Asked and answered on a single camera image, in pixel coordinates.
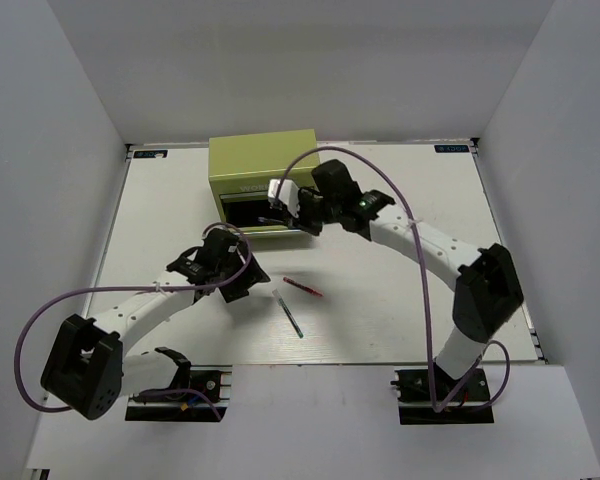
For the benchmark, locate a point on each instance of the green metal drawer chest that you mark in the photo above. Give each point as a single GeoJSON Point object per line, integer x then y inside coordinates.
{"type": "Point", "coordinates": [239, 171]}

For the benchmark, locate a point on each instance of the red gel pen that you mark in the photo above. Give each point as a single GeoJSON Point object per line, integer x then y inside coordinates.
{"type": "Point", "coordinates": [302, 287]}

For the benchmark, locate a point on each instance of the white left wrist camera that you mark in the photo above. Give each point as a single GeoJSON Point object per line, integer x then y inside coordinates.
{"type": "Point", "coordinates": [215, 226]}

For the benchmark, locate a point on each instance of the blue label sticker right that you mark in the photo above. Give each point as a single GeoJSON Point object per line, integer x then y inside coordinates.
{"type": "Point", "coordinates": [452, 148]}

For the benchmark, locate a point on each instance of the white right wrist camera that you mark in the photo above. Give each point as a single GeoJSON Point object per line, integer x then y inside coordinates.
{"type": "Point", "coordinates": [284, 195]}

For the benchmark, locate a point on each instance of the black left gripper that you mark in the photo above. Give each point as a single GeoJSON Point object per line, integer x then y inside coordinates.
{"type": "Point", "coordinates": [254, 274]}

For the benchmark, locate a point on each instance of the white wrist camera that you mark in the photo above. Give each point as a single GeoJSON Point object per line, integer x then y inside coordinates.
{"type": "Point", "coordinates": [215, 226]}
{"type": "Point", "coordinates": [284, 195]}

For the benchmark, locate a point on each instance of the blue label sticker left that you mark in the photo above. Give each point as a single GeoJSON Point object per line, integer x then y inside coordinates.
{"type": "Point", "coordinates": [150, 154]}

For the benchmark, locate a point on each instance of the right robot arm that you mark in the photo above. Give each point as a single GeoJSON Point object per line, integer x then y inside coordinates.
{"type": "Point", "coordinates": [484, 281]}

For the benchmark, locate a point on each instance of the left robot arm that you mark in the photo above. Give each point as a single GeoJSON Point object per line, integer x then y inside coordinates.
{"type": "Point", "coordinates": [90, 364]}

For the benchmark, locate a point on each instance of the blue label sticker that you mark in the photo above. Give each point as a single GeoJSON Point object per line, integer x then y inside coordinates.
{"type": "Point", "coordinates": [452, 148]}
{"type": "Point", "coordinates": [150, 154]}

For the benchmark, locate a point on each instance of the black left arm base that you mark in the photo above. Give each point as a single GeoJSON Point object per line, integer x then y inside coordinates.
{"type": "Point", "coordinates": [205, 399]}

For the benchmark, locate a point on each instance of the purple gel pen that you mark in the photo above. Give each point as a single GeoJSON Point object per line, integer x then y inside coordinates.
{"type": "Point", "coordinates": [269, 221]}

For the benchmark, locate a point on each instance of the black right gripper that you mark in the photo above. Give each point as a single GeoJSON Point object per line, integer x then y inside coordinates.
{"type": "Point", "coordinates": [304, 198]}

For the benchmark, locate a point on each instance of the green gel pen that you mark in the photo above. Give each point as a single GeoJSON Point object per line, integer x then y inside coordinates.
{"type": "Point", "coordinates": [280, 301]}

